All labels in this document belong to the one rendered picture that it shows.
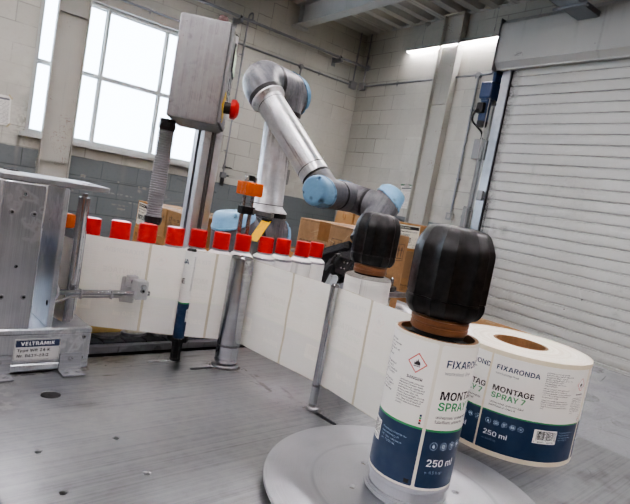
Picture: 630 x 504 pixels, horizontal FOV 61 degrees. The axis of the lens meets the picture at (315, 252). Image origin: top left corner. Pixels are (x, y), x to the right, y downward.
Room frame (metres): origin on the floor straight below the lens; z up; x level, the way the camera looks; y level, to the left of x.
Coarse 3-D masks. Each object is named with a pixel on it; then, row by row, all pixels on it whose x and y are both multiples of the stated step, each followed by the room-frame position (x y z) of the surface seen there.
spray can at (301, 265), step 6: (300, 240) 1.21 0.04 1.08; (300, 246) 1.19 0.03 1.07; (306, 246) 1.19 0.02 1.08; (300, 252) 1.19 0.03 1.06; (306, 252) 1.19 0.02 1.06; (294, 258) 1.19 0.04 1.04; (300, 258) 1.19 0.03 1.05; (306, 258) 1.20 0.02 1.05; (294, 264) 1.18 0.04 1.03; (300, 264) 1.18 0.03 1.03; (306, 264) 1.18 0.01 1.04; (294, 270) 1.18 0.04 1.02; (300, 270) 1.18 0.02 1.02; (306, 270) 1.19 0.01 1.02; (306, 276) 1.19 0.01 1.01
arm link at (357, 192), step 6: (342, 180) 1.42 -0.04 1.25; (348, 186) 1.34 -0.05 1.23; (354, 186) 1.37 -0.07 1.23; (360, 186) 1.39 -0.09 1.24; (354, 192) 1.35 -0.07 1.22; (360, 192) 1.36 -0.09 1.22; (366, 192) 1.36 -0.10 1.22; (354, 198) 1.35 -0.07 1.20; (360, 198) 1.35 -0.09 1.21; (348, 204) 1.34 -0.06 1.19; (354, 204) 1.36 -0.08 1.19; (360, 204) 1.35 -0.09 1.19; (342, 210) 1.37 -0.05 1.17; (348, 210) 1.38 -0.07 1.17; (354, 210) 1.37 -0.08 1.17
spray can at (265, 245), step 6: (264, 240) 1.12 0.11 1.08; (270, 240) 1.12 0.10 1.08; (258, 246) 1.13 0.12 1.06; (264, 246) 1.12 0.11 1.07; (270, 246) 1.13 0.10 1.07; (258, 252) 1.13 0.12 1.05; (264, 252) 1.12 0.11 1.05; (270, 252) 1.13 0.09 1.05; (258, 258) 1.11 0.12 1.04; (264, 258) 1.11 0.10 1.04; (270, 258) 1.12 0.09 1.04; (270, 264) 1.12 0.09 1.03
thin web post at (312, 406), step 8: (336, 288) 0.74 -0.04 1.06; (336, 296) 0.74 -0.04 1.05; (328, 304) 0.74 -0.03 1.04; (328, 312) 0.74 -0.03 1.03; (328, 320) 0.74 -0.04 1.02; (328, 328) 0.74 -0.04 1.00; (328, 336) 0.74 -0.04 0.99; (320, 344) 0.74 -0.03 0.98; (320, 352) 0.74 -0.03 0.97; (320, 360) 0.74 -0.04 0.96; (320, 368) 0.74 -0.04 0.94; (320, 376) 0.74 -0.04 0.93; (312, 384) 0.74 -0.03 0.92; (312, 392) 0.74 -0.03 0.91; (312, 400) 0.74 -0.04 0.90; (312, 408) 0.74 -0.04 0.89
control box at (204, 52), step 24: (192, 24) 1.00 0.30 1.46; (216, 24) 1.01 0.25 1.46; (192, 48) 1.00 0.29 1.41; (216, 48) 1.01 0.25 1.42; (192, 72) 1.00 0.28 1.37; (216, 72) 1.01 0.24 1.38; (192, 96) 1.00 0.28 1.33; (216, 96) 1.01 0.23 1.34; (192, 120) 1.01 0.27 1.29; (216, 120) 1.01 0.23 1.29
